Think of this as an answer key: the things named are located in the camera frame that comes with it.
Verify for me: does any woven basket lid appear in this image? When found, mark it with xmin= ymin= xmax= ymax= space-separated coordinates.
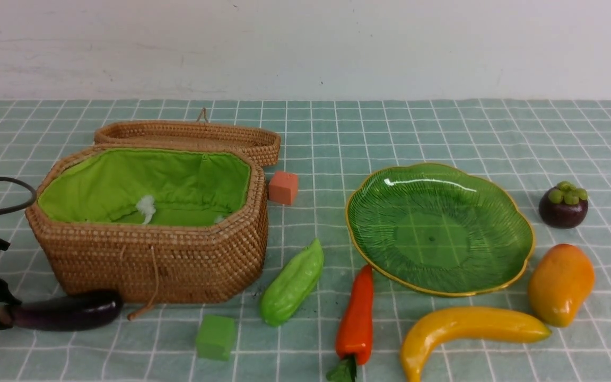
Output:
xmin=94 ymin=108 xmax=281 ymax=167

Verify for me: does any green toy bitter gourd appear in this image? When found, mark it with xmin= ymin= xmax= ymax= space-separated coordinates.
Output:
xmin=259 ymin=238 xmax=325 ymax=327

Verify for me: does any woven wicker basket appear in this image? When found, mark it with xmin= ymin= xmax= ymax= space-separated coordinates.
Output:
xmin=25 ymin=144 xmax=268 ymax=304

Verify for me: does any purple toy mangosteen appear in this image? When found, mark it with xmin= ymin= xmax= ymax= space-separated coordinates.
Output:
xmin=538 ymin=181 xmax=589 ymax=229

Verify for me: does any green foam cube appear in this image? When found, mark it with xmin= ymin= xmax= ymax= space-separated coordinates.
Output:
xmin=195 ymin=315 xmax=237 ymax=362

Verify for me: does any purple toy eggplant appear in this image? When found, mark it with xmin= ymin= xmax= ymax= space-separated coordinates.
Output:
xmin=0 ymin=289 xmax=124 ymax=332

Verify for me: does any yellow toy banana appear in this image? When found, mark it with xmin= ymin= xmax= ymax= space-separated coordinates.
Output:
xmin=399 ymin=306 xmax=552 ymax=381

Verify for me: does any orange yellow toy mango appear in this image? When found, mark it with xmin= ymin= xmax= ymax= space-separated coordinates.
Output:
xmin=528 ymin=243 xmax=596 ymax=328

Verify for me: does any orange toy carrot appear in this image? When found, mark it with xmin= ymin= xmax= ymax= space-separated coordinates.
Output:
xmin=326 ymin=264 xmax=375 ymax=381

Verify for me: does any green glass plate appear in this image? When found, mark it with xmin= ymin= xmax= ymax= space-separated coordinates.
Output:
xmin=345 ymin=162 xmax=536 ymax=298

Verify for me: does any orange foam cube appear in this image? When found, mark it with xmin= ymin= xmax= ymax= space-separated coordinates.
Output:
xmin=268 ymin=171 xmax=299 ymax=205

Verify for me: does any teal checkered tablecloth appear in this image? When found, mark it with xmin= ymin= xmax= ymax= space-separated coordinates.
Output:
xmin=0 ymin=99 xmax=611 ymax=381

